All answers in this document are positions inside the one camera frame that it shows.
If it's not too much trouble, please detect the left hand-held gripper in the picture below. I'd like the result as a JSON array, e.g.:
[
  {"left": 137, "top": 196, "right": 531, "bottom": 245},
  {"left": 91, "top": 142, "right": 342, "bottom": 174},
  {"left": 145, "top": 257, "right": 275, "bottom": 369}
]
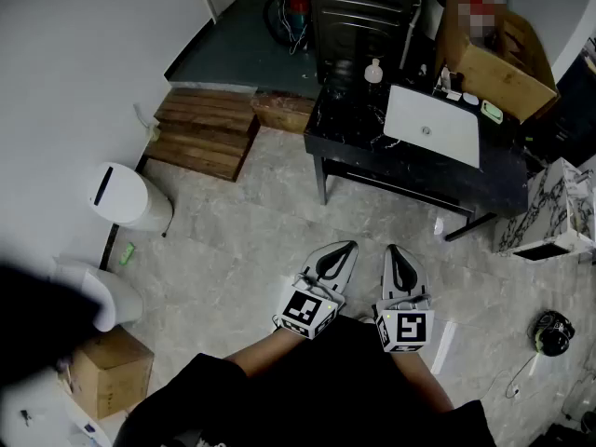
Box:
[{"left": 273, "top": 240, "right": 360, "bottom": 342}]

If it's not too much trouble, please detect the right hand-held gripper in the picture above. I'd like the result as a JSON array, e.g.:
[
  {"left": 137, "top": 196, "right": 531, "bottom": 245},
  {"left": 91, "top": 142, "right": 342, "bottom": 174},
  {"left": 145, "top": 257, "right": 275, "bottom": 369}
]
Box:
[{"left": 372, "top": 244, "right": 437, "bottom": 355}]

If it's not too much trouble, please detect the white soap dispenser bottle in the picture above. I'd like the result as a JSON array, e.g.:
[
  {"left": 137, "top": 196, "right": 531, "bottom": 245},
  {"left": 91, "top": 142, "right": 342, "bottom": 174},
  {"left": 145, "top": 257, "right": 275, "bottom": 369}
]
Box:
[{"left": 363, "top": 58, "right": 385, "bottom": 85}]

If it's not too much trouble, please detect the person's right forearm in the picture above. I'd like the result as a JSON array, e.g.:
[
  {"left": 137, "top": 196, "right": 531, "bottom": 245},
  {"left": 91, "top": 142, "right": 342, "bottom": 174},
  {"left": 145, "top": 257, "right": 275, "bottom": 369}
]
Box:
[{"left": 393, "top": 350, "right": 455, "bottom": 413}]

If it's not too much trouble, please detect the person's left forearm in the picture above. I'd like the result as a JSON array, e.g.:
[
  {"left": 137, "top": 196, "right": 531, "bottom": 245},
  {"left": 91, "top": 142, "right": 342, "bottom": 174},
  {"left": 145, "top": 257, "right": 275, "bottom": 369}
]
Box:
[{"left": 223, "top": 327, "right": 306, "bottom": 379}]

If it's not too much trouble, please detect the black marble vanity counter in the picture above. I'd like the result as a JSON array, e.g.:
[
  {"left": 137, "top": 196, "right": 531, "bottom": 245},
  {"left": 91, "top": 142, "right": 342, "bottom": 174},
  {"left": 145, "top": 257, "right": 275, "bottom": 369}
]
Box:
[{"left": 304, "top": 77, "right": 531, "bottom": 219}]

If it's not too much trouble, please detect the white rectangular sink basin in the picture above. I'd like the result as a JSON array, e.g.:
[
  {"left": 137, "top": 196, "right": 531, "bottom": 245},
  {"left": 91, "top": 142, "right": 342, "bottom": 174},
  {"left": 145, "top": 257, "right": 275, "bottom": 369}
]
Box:
[{"left": 383, "top": 83, "right": 481, "bottom": 169}]

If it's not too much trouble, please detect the person's black clothing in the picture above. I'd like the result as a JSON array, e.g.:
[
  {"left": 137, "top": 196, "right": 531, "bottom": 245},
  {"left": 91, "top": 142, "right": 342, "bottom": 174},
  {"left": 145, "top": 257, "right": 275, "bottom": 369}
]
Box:
[{"left": 113, "top": 314, "right": 497, "bottom": 447}]

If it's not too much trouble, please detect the black headset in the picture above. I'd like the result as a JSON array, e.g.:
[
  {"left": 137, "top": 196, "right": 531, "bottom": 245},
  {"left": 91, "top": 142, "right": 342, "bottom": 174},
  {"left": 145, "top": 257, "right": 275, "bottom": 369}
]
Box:
[{"left": 527, "top": 309, "right": 576, "bottom": 359}]

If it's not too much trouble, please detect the brown wooden board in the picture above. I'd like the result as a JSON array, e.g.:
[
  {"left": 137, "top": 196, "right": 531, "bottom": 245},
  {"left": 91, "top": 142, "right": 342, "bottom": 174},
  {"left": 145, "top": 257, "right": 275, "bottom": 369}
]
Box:
[{"left": 250, "top": 90, "right": 318, "bottom": 136}]

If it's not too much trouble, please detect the white marble-patterned cabinet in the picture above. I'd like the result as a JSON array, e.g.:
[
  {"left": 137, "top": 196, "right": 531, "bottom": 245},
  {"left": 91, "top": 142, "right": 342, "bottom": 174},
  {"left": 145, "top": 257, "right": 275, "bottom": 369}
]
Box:
[{"left": 492, "top": 156, "right": 596, "bottom": 264}]

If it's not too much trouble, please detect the green soap dish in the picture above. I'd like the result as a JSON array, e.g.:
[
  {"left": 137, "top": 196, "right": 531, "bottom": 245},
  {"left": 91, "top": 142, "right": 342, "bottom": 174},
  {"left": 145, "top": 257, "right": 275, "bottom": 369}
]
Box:
[{"left": 480, "top": 100, "right": 505, "bottom": 126}]

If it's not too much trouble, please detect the dark wooden slatted step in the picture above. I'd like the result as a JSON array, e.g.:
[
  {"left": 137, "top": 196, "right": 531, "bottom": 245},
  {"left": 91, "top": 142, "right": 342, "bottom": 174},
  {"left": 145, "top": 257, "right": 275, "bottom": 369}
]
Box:
[{"left": 142, "top": 87, "right": 262, "bottom": 183}]

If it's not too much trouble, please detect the white toilet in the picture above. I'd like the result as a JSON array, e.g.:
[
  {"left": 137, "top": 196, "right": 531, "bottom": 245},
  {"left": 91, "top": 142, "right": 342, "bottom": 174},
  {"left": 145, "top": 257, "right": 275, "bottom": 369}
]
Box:
[{"left": 49, "top": 257, "right": 145, "bottom": 334}]

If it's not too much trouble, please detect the white round trash can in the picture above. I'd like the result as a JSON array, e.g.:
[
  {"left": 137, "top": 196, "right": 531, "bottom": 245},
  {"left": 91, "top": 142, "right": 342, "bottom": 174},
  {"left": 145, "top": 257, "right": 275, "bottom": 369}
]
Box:
[{"left": 87, "top": 161, "right": 175, "bottom": 236}]

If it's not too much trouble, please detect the large cardboard box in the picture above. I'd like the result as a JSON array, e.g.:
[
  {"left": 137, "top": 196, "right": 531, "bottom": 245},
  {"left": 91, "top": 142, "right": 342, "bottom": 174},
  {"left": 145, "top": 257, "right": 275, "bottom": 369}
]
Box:
[{"left": 434, "top": 0, "right": 561, "bottom": 124}]

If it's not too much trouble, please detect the small cardboard box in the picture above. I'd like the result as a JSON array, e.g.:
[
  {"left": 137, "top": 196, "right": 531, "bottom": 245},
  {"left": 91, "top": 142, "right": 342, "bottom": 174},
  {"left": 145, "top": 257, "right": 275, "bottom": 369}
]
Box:
[{"left": 58, "top": 325, "right": 156, "bottom": 421}]

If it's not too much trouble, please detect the dark cabinet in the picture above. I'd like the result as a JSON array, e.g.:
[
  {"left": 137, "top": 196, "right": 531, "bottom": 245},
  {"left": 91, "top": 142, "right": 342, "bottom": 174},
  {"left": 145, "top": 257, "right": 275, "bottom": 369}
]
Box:
[{"left": 525, "top": 37, "right": 596, "bottom": 169}]

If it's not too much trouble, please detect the white drain pipe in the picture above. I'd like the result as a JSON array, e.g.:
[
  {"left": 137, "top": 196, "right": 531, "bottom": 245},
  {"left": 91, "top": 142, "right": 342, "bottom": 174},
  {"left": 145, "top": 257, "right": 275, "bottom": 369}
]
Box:
[{"left": 399, "top": 1, "right": 423, "bottom": 70}]

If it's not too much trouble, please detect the black ribbed appliance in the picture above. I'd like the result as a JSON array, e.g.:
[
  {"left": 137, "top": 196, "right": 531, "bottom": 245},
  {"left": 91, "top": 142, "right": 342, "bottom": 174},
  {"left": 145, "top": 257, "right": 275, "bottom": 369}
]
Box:
[{"left": 308, "top": 0, "right": 424, "bottom": 88}]

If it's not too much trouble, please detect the thin cable with white plug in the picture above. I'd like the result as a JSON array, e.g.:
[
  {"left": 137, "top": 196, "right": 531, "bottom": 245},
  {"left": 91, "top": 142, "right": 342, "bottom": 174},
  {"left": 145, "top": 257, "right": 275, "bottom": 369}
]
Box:
[{"left": 504, "top": 352, "right": 542, "bottom": 400}]

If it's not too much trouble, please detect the white wall pipe fitting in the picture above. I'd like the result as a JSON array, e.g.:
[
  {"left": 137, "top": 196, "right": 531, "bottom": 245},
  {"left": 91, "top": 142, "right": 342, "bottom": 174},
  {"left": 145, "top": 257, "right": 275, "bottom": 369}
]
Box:
[{"left": 132, "top": 103, "right": 162, "bottom": 142}]

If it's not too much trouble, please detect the red canister with black hose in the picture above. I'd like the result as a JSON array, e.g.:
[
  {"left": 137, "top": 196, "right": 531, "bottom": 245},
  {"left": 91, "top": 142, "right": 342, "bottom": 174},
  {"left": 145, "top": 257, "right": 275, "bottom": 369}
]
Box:
[{"left": 262, "top": 0, "right": 314, "bottom": 56}]

